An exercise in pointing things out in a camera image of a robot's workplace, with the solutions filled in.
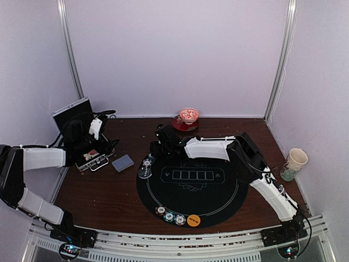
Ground black round poker mat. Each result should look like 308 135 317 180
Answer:
136 157 249 228

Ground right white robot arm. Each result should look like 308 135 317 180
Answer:
150 125 309 241

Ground orange big blind button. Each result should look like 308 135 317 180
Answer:
186 215 201 227

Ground grey playing card deck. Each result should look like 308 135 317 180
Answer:
111 154 134 172

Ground blue cream chips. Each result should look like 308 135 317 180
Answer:
174 215 186 226
143 159 152 167

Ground right aluminium frame post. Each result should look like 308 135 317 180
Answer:
263 0 298 123

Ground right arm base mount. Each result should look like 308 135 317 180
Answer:
260 227 308 260

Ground orange black chips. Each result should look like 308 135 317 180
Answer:
155 206 166 216

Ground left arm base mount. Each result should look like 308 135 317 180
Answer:
47 227 98 261

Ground front aluminium rail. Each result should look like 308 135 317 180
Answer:
19 219 340 261

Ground grey dealer button disc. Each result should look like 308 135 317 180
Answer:
137 167 152 179

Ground red white patterned bowl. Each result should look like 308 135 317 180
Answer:
179 108 200 124

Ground dark red saucer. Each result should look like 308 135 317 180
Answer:
171 115 199 132

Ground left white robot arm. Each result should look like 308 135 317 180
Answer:
1 110 119 242

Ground aluminium poker case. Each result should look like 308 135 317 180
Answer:
49 97 114 172

